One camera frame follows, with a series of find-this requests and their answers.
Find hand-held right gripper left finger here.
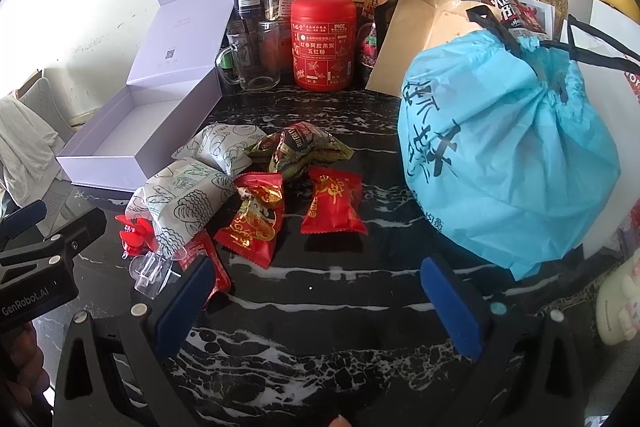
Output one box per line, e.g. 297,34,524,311
52,253,221,427

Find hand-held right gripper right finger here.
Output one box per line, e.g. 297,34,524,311
420,256,596,427

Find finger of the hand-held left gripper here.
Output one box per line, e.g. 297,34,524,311
0,200,48,242
0,207,108,269

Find clear plastic clip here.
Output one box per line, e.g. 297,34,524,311
129,247,188,299

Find red ketchup sachet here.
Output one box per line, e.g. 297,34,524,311
177,229,232,310

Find white printed bread packet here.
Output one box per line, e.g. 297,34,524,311
124,159,236,254
172,123,253,176

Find red figure print candy packet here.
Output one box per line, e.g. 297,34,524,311
214,172,286,267

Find red gold print candy packet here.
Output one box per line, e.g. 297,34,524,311
300,167,369,236

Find green brown snack packet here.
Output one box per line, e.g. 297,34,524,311
245,122,354,180

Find lavender gift box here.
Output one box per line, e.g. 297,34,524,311
56,0,237,194

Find person's left hand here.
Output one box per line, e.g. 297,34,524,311
0,320,48,413

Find red plastic clip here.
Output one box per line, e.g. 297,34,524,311
115,214,160,258

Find light grey garment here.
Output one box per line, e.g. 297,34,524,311
0,96,64,206

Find grey leaf pattern chair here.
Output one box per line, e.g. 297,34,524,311
0,77,77,208

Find white plush toy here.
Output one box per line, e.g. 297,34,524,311
595,257,640,348

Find glass mug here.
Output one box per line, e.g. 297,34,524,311
216,21,282,92

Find kraft paper envelope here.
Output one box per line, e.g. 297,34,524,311
365,0,501,96

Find red canister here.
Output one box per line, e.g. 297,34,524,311
291,0,359,92

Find red black snack packet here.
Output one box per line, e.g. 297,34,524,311
475,0,551,36

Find white tote bag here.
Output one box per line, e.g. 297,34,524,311
542,0,640,74

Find blue plastic drawstring bag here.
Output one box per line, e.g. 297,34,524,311
397,5,624,281

